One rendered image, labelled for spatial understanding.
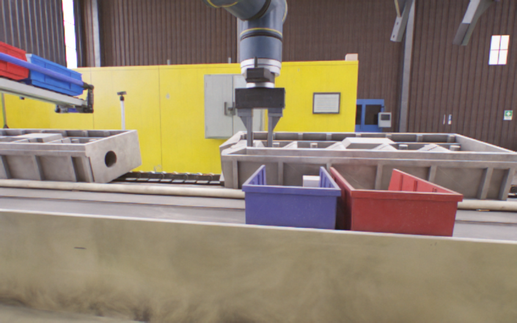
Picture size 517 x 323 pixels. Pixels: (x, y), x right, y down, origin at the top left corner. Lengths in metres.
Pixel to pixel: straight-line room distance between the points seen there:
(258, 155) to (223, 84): 2.34
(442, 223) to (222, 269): 0.42
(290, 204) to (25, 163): 1.25
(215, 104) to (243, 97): 2.55
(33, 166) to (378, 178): 1.42
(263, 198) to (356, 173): 0.54
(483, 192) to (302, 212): 0.77
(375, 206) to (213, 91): 2.88
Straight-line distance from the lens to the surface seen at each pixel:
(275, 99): 0.68
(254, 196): 0.52
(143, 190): 1.12
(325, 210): 0.52
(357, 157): 0.97
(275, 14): 0.72
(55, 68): 1.71
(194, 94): 3.57
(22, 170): 1.55
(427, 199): 0.56
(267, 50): 0.68
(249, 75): 0.63
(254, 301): 0.60
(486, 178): 1.15
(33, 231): 0.79
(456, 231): 0.87
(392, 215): 0.55
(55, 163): 1.41
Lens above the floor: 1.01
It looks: 7 degrees down
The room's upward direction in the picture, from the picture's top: 1 degrees clockwise
